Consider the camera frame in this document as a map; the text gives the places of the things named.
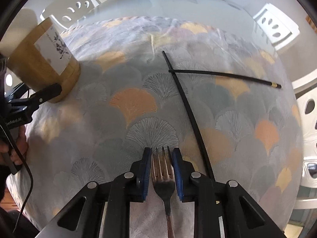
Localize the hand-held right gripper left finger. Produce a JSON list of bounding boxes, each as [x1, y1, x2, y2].
[[37, 147, 152, 238]]

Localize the white dining chair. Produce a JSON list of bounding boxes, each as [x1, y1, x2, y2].
[[41, 0, 101, 30], [253, 3, 301, 52], [292, 79, 317, 211]]

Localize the metal fork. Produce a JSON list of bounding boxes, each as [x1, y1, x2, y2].
[[152, 147, 177, 238]]

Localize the thin black cable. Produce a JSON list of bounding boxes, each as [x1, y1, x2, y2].
[[13, 139, 34, 231]]

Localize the round wooden utensil holder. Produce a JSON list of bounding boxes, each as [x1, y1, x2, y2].
[[0, 17, 81, 104]]

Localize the person's left hand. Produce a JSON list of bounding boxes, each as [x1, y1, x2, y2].
[[0, 126, 29, 166]]

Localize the person's left forearm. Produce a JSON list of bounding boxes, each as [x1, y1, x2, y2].
[[0, 164, 19, 205]]

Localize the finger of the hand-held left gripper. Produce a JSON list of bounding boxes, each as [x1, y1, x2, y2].
[[5, 84, 30, 99], [25, 83, 63, 106]]

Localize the fan-patterned grey tablecloth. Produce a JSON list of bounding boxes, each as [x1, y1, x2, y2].
[[25, 16, 304, 238]]

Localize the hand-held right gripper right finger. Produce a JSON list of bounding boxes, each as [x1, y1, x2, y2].
[[172, 148, 288, 238]]

